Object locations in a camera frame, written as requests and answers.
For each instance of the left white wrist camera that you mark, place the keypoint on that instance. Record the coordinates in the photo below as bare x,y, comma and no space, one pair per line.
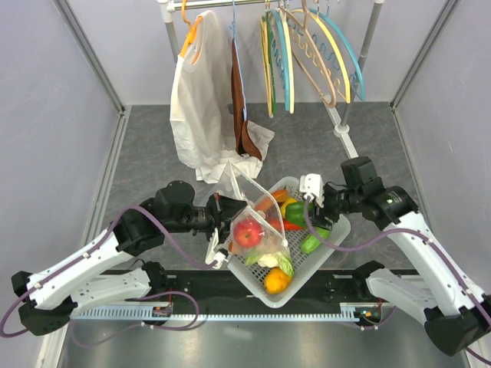
216,255

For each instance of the blue wire hanger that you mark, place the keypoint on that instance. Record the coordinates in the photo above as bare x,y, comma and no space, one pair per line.
234,30

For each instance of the white cauliflower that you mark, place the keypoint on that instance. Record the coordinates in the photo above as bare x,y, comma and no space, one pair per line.
279,259

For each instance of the white t-shirt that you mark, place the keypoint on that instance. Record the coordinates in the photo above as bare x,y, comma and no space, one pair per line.
202,125

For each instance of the yellow plastic hanger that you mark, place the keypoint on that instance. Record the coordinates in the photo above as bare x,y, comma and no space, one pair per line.
323,43

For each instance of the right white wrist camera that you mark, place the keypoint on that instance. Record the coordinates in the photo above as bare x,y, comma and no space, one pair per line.
311,186

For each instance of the green hanger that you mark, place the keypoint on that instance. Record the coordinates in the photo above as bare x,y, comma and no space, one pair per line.
270,63

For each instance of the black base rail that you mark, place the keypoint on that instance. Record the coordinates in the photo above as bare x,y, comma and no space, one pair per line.
326,292

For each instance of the cream hanger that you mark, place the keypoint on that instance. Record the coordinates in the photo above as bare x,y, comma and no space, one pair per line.
266,68

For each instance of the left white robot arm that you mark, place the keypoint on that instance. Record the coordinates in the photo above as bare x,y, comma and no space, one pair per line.
47,300

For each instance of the teal plastic hanger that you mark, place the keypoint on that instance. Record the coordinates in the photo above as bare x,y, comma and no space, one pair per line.
339,57

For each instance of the light blue hanger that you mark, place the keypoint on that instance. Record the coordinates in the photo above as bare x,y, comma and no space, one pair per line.
282,60

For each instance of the white plastic basket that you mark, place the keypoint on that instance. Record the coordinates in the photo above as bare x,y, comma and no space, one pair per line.
304,265

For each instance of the light green cucumber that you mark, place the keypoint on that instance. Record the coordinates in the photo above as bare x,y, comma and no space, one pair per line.
311,243

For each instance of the green bell pepper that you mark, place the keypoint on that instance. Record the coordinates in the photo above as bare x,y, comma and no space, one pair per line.
295,213

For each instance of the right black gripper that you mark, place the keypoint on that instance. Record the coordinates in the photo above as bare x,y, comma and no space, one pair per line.
319,218

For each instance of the orange carrot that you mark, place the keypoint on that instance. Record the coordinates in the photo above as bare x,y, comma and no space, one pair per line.
288,226

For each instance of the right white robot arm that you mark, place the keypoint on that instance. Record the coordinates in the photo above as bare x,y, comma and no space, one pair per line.
453,309

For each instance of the orange hanger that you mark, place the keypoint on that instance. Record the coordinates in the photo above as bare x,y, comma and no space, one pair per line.
192,32

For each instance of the red apple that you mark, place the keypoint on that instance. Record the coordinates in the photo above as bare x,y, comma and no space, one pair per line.
248,233

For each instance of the white slotted cable duct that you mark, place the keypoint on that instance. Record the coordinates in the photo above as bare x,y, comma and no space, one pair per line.
149,312

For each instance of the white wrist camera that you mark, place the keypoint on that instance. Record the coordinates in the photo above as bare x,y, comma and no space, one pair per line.
216,255
311,186

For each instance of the yellow lemon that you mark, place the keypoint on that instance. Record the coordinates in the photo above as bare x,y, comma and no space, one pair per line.
285,204

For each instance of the orange pumpkin slice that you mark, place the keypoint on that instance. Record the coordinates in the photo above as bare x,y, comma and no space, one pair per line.
280,195

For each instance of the clear dotted zip top bag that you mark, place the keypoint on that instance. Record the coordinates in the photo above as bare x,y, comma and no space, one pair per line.
235,184

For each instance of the grey clothes rack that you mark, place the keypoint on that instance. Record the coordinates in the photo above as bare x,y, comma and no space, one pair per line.
291,37

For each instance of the orange tangerine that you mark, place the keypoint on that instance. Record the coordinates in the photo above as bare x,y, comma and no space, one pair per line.
276,281

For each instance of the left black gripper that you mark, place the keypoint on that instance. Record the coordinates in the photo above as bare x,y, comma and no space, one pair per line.
224,210

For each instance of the brown cloth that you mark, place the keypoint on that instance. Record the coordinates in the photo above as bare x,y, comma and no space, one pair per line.
244,144

